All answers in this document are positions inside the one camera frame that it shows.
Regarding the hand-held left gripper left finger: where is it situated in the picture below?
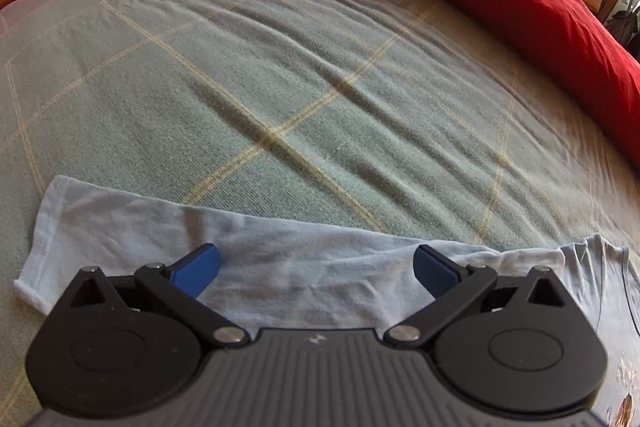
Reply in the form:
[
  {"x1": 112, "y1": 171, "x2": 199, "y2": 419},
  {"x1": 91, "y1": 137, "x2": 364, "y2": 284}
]
[{"x1": 67, "y1": 243, "x2": 251, "y2": 351}]

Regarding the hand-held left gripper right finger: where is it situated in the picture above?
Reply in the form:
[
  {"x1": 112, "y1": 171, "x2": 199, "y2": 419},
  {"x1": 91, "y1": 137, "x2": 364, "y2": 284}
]
[{"x1": 382, "y1": 244, "x2": 568, "y2": 351}]

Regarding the light blue long-sleeve shirt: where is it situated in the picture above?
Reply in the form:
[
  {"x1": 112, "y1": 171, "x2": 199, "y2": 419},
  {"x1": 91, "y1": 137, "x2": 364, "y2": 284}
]
[{"x1": 12, "y1": 174, "x2": 640, "y2": 427}]

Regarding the grey-green checked bed sheet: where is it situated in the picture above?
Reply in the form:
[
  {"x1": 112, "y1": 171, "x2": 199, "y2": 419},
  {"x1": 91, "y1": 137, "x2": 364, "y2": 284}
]
[{"x1": 0, "y1": 0, "x2": 640, "y2": 427}]

